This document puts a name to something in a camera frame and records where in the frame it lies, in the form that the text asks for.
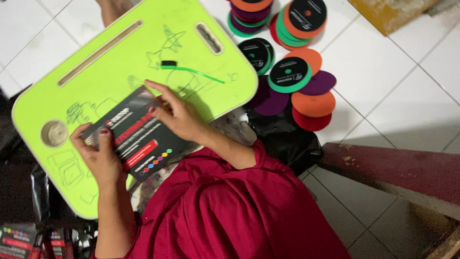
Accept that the black printed packaging card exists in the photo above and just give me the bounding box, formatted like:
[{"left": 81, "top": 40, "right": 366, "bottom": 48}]
[{"left": 80, "top": 85, "right": 195, "bottom": 182}]

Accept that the green toothbrush with black head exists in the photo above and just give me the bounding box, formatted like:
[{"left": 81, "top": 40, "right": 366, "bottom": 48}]
[{"left": 160, "top": 60, "right": 226, "bottom": 85}]

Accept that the person's red garment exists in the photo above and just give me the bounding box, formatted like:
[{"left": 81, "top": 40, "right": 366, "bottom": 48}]
[{"left": 90, "top": 138, "right": 351, "bottom": 259}]

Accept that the floral patterned cloth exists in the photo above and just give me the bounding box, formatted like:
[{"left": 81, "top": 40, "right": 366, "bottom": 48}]
[{"left": 130, "top": 110, "right": 258, "bottom": 216}]

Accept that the maroon wooden beam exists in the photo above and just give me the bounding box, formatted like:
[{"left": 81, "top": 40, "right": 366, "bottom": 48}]
[{"left": 316, "top": 142, "right": 460, "bottom": 221}]

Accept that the lime green lap desk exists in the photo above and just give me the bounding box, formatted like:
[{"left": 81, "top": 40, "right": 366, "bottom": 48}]
[{"left": 11, "top": 0, "right": 259, "bottom": 220}]

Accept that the person's leg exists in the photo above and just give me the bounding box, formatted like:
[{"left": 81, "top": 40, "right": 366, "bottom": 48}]
[{"left": 96, "top": 0, "right": 135, "bottom": 28}]

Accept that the person's right hand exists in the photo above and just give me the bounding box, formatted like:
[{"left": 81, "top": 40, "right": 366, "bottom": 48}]
[{"left": 144, "top": 79, "right": 213, "bottom": 145}]

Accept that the shiny black plastic bag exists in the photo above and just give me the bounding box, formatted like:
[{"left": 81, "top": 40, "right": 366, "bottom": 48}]
[{"left": 30, "top": 165, "right": 98, "bottom": 231}]

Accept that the stack of black printed packets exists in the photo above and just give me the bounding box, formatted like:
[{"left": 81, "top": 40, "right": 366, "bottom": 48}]
[{"left": 0, "top": 222, "right": 75, "bottom": 259}]

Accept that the person's left hand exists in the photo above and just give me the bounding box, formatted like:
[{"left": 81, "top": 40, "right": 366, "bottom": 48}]
[{"left": 70, "top": 123, "right": 127, "bottom": 188}]

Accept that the heap of coloured foam polishing pads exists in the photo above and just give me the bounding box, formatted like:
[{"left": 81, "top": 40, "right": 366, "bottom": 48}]
[{"left": 226, "top": 0, "right": 338, "bottom": 132}]

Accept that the brown wooden board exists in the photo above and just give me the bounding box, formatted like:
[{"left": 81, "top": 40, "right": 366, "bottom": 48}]
[{"left": 347, "top": 0, "right": 441, "bottom": 37}]

